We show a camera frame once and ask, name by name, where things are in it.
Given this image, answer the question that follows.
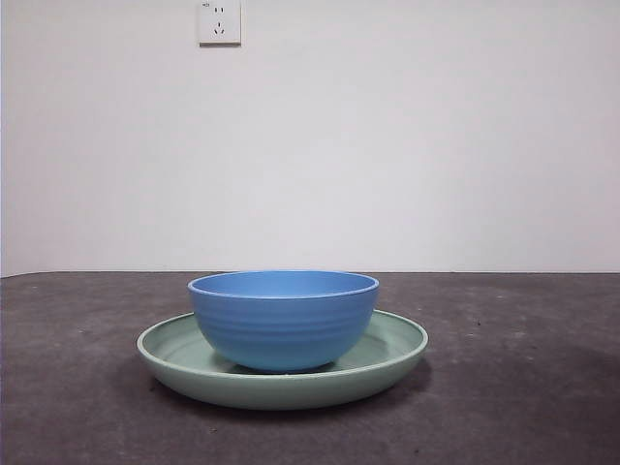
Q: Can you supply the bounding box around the blue ribbed bowl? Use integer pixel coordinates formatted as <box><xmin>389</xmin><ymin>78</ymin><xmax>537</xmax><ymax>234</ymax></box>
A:
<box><xmin>187</xmin><ymin>270</ymin><xmax>380</xmax><ymax>374</ymax></box>

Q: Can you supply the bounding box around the green round plate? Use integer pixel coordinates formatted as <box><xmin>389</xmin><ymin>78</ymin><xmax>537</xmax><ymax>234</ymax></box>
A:
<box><xmin>135</xmin><ymin>309</ymin><xmax>430</xmax><ymax>412</ymax></box>

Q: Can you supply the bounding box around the white wall socket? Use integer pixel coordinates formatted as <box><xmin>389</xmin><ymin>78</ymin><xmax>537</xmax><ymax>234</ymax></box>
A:
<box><xmin>198</xmin><ymin>0</ymin><xmax>242</xmax><ymax>48</ymax></box>

